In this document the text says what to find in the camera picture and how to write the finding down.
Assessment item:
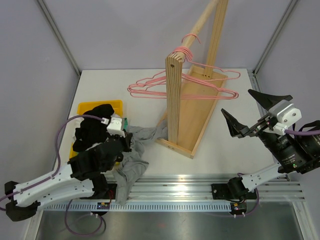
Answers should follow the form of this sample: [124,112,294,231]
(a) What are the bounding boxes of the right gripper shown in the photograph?
[219,89,307,172]

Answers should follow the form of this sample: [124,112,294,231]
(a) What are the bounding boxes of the grey tank top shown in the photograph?
[112,120,168,206]

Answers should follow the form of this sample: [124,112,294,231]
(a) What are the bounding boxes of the green tank top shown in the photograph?
[123,117,129,131]

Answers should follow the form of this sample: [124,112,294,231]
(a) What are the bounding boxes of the white tank top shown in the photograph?
[73,116,116,152]

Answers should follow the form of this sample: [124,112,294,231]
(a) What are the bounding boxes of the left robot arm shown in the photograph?
[4,132,133,222]

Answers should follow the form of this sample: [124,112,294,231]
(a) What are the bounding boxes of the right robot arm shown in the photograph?
[211,89,320,203]

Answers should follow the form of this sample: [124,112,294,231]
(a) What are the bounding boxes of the wooden hanger rack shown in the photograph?
[158,0,228,159]

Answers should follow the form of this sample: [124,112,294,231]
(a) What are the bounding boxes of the yellow plastic tray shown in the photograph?
[69,100,123,158]

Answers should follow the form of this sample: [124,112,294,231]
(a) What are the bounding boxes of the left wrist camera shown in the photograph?
[100,117,126,138]

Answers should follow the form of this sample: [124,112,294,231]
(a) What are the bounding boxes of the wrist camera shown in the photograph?
[100,117,126,138]
[265,100,302,136]

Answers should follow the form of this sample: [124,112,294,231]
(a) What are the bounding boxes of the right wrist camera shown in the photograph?
[265,100,302,136]

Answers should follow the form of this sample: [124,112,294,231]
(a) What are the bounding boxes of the aluminium mounting rail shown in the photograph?
[128,174,305,202]

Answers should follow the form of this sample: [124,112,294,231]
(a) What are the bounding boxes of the slotted cable duct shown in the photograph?
[46,201,231,212]

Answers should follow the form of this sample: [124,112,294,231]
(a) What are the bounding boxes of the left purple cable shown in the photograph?
[0,115,107,236]

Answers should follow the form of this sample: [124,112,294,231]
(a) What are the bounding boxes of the right aluminium frame post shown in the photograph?
[254,0,300,73]

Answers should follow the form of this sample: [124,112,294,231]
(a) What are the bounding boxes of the aluminium frame post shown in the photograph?
[37,0,82,78]
[254,0,300,73]

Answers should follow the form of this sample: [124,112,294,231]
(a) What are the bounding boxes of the left aluminium frame post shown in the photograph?
[37,0,82,78]

